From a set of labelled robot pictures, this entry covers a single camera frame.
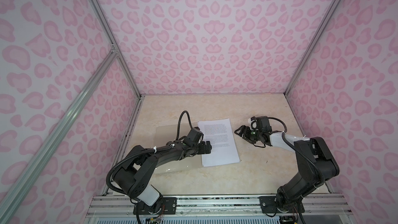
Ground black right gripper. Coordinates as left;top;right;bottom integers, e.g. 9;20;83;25
234;125;263;144

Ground white text sheet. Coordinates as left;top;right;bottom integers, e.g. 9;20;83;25
198;119;240;167

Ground beige cardboard folder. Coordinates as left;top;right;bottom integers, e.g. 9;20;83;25
152;124;203;175

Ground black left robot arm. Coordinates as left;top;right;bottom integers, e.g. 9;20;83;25
106;139;212;209

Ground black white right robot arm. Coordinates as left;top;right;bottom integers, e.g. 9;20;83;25
234;125;340;213

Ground aluminium diagonal brace left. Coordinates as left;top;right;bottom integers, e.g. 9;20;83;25
1;50;118;224

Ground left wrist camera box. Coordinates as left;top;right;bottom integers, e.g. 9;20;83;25
183;128;204;147

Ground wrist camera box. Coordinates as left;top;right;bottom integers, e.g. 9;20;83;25
183;128;204;147
249;116;272;132

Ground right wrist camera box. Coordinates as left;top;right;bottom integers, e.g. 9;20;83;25
249;116;272;132

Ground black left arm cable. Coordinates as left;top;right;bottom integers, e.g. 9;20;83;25
175;110;193;141

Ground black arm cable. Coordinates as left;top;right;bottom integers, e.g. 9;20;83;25
268;117;325;187
175;110;193;141

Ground black left mount plate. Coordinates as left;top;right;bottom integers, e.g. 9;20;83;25
133;197;177;215

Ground black mount plate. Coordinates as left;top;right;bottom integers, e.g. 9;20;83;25
133;197;177;215
258;196;298;215

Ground black right mount plate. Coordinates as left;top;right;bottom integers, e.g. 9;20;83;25
258;196;298;215

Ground aluminium floor rail left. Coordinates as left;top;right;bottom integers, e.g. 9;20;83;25
103;95;145;196

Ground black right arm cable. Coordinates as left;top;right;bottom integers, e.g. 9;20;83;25
268;117;325;187

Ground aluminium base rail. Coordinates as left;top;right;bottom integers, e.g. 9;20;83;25
84;194;356;224

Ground aluminium frame post right corner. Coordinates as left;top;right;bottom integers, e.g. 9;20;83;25
284;0;344;98

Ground aluminium frame post corner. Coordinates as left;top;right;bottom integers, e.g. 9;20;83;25
88;0;142;99
284;0;344;98

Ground aluminium frame post left corner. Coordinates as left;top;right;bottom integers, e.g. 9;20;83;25
88;0;142;99

